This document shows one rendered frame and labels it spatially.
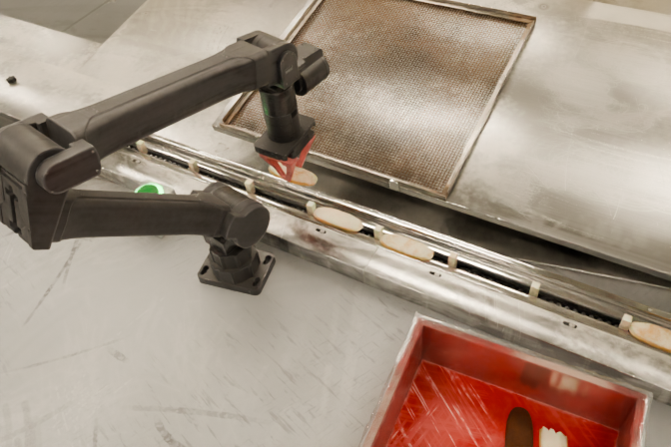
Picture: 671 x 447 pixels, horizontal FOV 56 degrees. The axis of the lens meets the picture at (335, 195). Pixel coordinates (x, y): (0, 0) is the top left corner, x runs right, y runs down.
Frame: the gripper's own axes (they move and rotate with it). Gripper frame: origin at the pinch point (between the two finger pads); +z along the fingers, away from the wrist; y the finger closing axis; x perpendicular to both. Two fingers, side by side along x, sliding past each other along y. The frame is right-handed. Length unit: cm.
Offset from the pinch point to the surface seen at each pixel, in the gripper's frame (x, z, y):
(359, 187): -7.1, 12.1, 11.2
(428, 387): -36.4, 11.0, -22.4
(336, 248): -12.6, 7.5, -7.4
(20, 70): 77, 2, 4
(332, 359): -20.9, 11.3, -24.7
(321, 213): -5.6, 8.0, -1.0
